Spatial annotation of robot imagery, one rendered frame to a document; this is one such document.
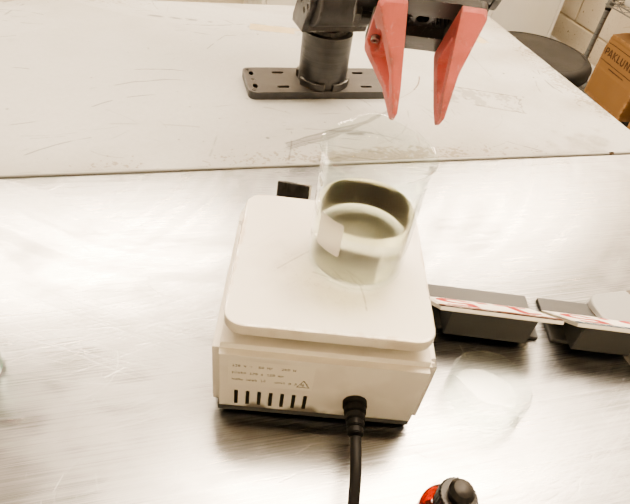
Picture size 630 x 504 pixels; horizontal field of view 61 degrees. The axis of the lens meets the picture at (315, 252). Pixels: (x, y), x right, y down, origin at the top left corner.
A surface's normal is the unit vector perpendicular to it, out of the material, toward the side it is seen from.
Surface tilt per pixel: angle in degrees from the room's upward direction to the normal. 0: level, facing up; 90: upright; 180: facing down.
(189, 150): 0
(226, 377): 90
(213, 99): 0
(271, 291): 0
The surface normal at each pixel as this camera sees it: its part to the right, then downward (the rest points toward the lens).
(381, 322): 0.11, -0.73
